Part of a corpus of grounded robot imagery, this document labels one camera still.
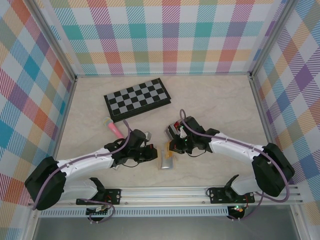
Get gold VIP card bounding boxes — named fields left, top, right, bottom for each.
left=166, top=143, right=176, bottom=160

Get beige card holder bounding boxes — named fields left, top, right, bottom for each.
left=156, top=143, right=178, bottom=171

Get pink toy microphone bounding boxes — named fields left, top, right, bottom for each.
left=102, top=117, right=124, bottom=139

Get black grey chessboard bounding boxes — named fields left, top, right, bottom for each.
left=103, top=77, right=172, bottom=124

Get small circuit board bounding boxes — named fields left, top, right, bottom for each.
left=85, top=206, right=110, bottom=216
left=229, top=204, right=246, bottom=214

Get grey metal panel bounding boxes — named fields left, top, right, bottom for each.
left=32, top=216, right=301, bottom=240

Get aluminium mounting rail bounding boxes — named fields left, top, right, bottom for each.
left=27, top=185, right=304, bottom=207

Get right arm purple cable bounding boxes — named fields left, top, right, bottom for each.
left=179, top=108, right=292, bottom=222

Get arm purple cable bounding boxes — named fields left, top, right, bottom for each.
left=179, top=108, right=292, bottom=222
left=32, top=119, right=135, bottom=225

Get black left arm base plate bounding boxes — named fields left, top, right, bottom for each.
left=75, top=189, right=123, bottom=206

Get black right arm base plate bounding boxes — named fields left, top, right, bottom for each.
left=206, top=186, right=256, bottom=205

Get perforated grey cable tray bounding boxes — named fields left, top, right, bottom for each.
left=39, top=208, right=230, bottom=218

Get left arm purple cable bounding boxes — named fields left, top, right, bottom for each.
left=32, top=119, right=135, bottom=225

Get aluminium frame bar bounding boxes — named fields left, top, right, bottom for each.
left=23, top=76, right=78, bottom=240
left=249, top=76, right=308, bottom=240
left=74, top=71, right=252, bottom=78

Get aluminium frame post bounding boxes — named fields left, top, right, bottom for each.
left=249, top=0, right=300, bottom=79
left=26, top=0, right=78, bottom=81

